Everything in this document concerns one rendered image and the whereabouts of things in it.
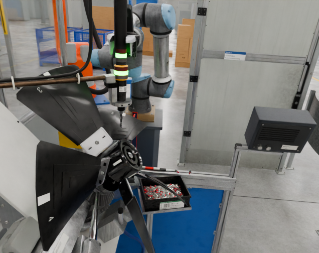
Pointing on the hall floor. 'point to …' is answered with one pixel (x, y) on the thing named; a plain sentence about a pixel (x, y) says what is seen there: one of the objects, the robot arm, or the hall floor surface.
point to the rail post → (222, 221)
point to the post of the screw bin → (149, 226)
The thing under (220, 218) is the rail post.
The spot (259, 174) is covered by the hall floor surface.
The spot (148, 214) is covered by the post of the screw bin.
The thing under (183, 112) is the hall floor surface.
